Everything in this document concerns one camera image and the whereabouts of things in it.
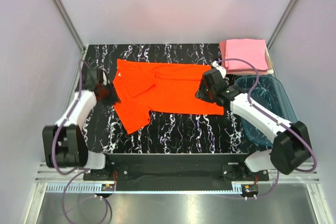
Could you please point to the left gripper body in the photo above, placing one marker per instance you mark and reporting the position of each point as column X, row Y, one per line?
column 110, row 94

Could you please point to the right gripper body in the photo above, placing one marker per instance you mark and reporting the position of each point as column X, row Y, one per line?
column 204, row 93

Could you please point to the orange t-shirt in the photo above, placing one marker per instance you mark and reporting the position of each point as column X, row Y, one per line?
column 143, row 87

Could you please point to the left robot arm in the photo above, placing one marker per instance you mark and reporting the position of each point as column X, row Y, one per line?
column 64, row 144

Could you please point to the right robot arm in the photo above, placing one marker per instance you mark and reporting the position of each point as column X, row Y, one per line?
column 290, row 141

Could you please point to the folded salmon t-shirt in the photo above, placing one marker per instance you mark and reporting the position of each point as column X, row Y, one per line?
column 233, row 64

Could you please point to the folded pink t-shirt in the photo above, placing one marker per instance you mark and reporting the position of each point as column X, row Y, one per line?
column 250, row 50

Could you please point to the blue transparent plastic bin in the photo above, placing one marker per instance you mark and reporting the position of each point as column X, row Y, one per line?
column 271, row 94

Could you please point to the folded cream t-shirt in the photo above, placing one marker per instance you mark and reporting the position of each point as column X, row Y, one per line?
column 270, row 70

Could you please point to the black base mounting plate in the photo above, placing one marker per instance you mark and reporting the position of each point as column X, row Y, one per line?
column 199, row 170

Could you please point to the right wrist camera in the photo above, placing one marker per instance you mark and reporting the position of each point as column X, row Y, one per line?
column 220, row 68

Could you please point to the left aluminium frame post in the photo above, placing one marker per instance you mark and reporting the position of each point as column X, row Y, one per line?
column 71, row 28

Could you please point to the aluminium frame post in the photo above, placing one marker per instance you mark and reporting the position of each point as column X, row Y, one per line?
column 286, row 14
column 71, row 28

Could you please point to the slotted cable duct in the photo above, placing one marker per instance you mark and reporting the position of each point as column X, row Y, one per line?
column 124, row 188

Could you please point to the right aluminium frame post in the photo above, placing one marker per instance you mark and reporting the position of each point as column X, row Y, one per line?
column 286, row 14

